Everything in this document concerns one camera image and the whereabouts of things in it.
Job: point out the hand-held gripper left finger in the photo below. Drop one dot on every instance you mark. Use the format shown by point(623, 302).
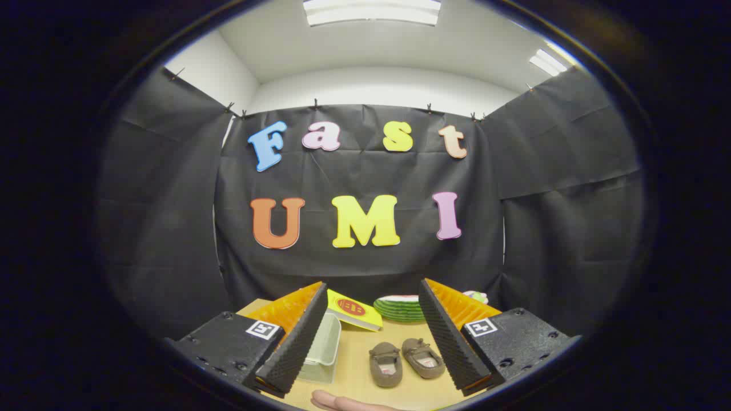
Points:
point(294, 348)

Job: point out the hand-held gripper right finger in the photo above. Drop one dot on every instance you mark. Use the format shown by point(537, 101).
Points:
point(451, 342)

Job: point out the pale fabric storage box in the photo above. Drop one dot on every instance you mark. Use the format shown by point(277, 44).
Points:
point(322, 348)

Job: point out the brown felt shoe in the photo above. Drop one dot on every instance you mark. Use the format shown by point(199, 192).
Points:
point(423, 359)
point(385, 368)

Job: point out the pink and green plush toy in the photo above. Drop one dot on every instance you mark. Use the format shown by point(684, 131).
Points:
point(478, 297)

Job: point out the watermelon slice plush toy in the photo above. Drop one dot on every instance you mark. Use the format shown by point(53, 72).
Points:
point(400, 311)

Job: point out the yellow book with red circle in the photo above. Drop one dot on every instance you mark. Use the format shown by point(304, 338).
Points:
point(354, 311)

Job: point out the black backdrop cloth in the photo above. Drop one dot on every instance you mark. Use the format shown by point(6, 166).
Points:
point(342, 268)

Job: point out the ceiling light panel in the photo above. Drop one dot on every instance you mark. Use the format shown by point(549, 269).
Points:
point(371, 12)
point(548, 61)

